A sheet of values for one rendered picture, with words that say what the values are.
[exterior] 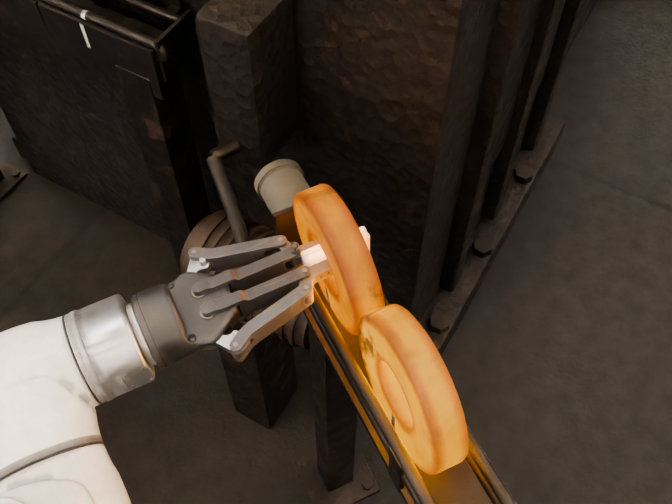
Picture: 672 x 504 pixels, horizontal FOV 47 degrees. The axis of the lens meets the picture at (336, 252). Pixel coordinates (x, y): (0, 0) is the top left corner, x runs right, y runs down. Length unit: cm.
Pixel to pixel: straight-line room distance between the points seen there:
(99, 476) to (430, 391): 29
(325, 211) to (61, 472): 32
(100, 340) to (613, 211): 134
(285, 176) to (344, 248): 20
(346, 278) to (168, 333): 17
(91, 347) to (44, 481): 12
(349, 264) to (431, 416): 16
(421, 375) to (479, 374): 90
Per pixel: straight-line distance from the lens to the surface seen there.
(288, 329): 101
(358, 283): 71
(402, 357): 65
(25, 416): 72
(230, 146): 104
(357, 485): 143
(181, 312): 75
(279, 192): 88
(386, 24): 92
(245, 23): 91
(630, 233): 181
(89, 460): 72
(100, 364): 72
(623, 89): 210
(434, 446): 67
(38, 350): 73
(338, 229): 71
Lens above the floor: 138
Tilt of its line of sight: 56 degrees down
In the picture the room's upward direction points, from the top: straight up
